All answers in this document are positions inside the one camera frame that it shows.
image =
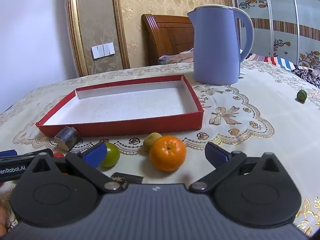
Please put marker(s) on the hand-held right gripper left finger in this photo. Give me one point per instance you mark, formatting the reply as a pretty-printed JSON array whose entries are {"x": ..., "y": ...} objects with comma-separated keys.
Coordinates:
[{"x": 95, "y": 155}]

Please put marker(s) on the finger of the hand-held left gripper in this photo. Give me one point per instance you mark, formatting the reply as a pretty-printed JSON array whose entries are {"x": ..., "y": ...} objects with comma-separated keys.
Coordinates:
[
  {"x": 7, "y": 153},
  {"x": 17, "y": 159}
]

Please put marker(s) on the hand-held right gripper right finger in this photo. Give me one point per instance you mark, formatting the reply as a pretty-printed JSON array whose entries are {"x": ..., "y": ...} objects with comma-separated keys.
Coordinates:
[{"x": 216, "y": 155}]

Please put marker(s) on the large green tomato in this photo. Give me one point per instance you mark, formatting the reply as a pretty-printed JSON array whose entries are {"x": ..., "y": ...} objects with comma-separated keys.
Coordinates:
[{"x": 113, "y": 155}]

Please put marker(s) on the dark sugarcane piece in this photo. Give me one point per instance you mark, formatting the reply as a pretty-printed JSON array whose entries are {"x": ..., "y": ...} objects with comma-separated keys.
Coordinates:
[
  {"x": 66, "y": 137},
  {"x": 130, "y": 178}
]

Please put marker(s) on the mandarin orange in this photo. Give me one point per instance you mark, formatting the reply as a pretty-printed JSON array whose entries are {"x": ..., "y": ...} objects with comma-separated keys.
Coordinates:
[{"x": 168, "y": 153}]

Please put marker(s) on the yellow-green plum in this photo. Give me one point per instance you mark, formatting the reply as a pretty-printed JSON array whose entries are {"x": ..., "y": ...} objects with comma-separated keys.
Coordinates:
[{"x": 150, "y": 141}]

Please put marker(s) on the red cardboard tray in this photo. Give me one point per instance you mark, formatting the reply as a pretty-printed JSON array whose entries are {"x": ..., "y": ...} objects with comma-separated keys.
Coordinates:
[{"x": 125, "y": 105}]

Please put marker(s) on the cream embroidered tablecloth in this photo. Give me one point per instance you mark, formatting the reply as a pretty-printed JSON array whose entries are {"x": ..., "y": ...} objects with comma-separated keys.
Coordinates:
[{"x": 262, "y": 155}]

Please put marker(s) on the small green citrus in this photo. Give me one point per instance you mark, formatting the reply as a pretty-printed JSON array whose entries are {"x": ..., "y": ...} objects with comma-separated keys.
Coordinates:
[{"x": 301, "y": 96}]

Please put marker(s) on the pink floral pillow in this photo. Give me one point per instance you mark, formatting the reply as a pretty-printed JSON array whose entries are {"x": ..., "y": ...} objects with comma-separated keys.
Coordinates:
[{"x": 175, "y": 58}]

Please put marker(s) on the blue electric kettle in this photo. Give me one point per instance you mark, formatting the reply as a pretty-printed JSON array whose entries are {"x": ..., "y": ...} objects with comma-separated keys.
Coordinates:
[{"x": 215, "y": 50}]

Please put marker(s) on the striped colourful blanket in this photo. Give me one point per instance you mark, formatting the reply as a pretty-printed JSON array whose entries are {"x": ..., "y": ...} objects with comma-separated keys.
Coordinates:
[{"x": 277, "y": 62}]

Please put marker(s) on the dark floral cloth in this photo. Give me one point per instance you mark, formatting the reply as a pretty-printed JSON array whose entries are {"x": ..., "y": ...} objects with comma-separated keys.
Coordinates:
[{"x": 310, "y": 76}]

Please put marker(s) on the wooden chair back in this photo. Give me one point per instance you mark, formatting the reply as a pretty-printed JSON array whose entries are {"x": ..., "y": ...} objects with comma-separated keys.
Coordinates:
[{"x": 172, "y": 37}]

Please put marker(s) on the floral glass door wardrobe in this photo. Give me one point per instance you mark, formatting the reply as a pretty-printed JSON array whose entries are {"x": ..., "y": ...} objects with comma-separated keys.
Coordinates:
[{"x": 282, "y": 10}]

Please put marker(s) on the white light switch panel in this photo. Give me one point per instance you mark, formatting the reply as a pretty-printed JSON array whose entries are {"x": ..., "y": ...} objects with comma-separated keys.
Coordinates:
[{"x": 102, "y": 50}]

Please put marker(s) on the gold wall frame moulding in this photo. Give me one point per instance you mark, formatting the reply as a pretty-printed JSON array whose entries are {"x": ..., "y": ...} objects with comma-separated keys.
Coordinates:
[{"x": 74, "y": 30}]

